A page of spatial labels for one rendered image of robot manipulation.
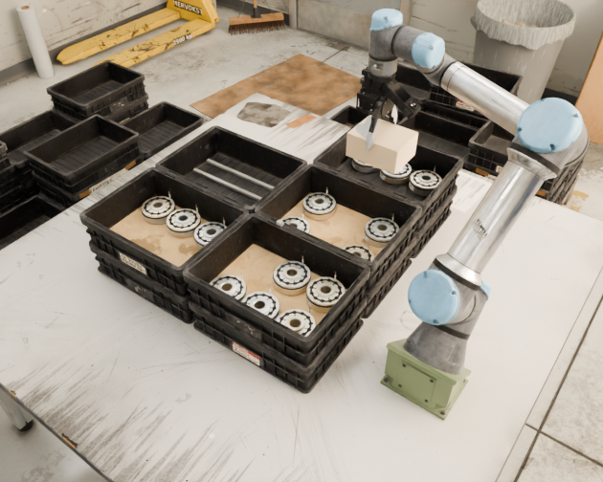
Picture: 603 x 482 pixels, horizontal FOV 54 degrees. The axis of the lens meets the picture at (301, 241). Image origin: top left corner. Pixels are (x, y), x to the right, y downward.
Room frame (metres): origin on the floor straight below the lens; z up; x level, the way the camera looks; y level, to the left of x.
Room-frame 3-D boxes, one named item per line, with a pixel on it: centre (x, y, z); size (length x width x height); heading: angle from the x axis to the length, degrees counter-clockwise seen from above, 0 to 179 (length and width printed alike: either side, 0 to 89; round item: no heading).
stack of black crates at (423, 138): (2.42, -0.65, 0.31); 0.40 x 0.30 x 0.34; 54
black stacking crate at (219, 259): (1.06, 0.06, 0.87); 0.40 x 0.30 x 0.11; 55
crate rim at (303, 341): (1.06, 0.06, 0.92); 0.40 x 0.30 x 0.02; 55
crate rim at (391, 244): (1.31, -0.11, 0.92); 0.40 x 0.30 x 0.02; 55
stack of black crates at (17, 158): (2.41, 1.28, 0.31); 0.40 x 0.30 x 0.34; 144
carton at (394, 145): (1.41, -0.23, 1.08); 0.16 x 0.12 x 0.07; 54
